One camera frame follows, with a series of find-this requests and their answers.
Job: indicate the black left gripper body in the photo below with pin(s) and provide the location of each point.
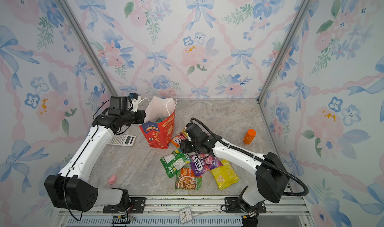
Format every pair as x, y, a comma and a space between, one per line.
135, 118

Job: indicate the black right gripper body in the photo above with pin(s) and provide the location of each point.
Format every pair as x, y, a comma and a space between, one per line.
187, 147

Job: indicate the green snack packet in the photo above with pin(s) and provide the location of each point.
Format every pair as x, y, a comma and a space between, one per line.
174, 162

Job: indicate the red paper gift bag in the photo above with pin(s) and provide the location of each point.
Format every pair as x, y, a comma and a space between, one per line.
159, 135

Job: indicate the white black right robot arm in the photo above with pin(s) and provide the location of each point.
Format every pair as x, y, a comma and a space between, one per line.
270, 183

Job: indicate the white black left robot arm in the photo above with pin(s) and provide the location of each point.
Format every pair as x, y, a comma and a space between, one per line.
70, 190

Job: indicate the orange Fox's candy bag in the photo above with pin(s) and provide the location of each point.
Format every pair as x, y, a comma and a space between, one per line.
179, 138

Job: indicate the purple Fox's candy bag lower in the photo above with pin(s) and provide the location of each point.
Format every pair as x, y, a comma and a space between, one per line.
202, 163

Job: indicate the white grey calculator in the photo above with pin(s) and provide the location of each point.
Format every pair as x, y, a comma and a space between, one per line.
122, 140

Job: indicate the green orange noodle packet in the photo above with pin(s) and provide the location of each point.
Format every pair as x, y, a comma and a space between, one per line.
187, 180

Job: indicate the yellow snack packet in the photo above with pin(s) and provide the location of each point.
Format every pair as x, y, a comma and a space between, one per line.
225, 175

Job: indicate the orange plastic bottle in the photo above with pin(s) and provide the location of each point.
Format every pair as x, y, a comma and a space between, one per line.
249, 136

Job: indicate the pink toy pig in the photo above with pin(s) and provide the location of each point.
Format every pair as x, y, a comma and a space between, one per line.
112, 179

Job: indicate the small white clock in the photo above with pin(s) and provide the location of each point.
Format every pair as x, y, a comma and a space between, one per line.
185, 215

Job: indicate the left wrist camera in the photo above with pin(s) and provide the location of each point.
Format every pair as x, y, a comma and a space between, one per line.
135, 99

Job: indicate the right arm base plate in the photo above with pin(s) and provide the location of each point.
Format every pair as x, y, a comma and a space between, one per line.
233, 206

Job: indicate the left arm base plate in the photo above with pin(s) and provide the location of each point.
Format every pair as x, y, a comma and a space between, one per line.
135, 205

